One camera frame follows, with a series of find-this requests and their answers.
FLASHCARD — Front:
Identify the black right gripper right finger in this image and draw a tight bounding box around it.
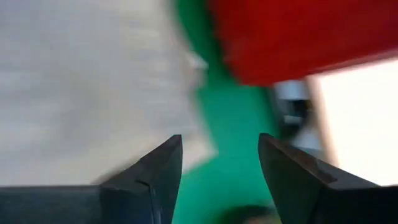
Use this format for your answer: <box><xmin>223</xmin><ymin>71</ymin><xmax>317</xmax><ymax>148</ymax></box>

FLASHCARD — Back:
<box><xmin>257</xmin><ymin>133</ymin><xmax>398</xmax><ymax>224</ymax></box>

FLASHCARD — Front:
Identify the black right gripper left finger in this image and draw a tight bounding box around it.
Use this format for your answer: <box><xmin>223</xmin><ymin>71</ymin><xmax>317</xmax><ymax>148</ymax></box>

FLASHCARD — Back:
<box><xmin>0</xmin><ymin>134</ymin><xmax>183</xmax><ymax>224</ymax></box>

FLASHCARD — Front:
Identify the beige garment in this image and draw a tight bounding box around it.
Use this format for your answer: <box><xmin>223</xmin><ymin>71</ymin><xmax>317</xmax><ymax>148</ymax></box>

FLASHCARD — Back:
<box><xmin>0</xmin><ymin>0</ymin><xmax>218</xmax><ymax>187</ymax></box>

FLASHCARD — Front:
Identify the red plastic laundry bin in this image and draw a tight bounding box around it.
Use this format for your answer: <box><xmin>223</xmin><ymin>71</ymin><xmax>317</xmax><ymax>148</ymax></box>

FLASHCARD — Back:
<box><xmin>211</xmin><ymin>0</ymin><xmax>398</xmax><ymax>87</ymax></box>

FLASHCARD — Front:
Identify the light wood table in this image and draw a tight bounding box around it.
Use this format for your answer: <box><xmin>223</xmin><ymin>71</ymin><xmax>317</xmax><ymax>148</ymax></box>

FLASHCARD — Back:
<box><xmin>306</xmin><ymin>57</ymin><xmax>398</xmax><ymax>187</ymax></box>

